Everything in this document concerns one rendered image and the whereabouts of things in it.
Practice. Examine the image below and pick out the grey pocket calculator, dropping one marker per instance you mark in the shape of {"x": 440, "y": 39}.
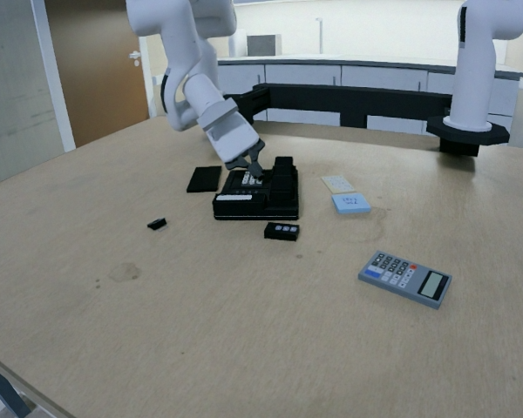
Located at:
{"x": 405, "y": 278}

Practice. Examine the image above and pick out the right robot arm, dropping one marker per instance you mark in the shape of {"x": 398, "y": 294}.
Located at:
{"x": 178, "y": 22}

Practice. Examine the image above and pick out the black telephone handset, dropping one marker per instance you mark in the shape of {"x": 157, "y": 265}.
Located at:
{"x": 282, "y": 181}

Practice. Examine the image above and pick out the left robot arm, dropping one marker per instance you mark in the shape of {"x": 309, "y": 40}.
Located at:
{"x": 479, "y": 22}

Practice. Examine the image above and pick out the black key fob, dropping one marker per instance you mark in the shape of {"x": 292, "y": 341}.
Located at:
{"x": 281, "y": 231}

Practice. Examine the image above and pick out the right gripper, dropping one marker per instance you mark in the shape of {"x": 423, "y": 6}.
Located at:
{"x": 234, "y": 136}

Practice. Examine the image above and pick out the light blue sticky note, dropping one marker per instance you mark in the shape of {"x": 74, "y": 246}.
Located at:
{"x": 350, "y": 203}

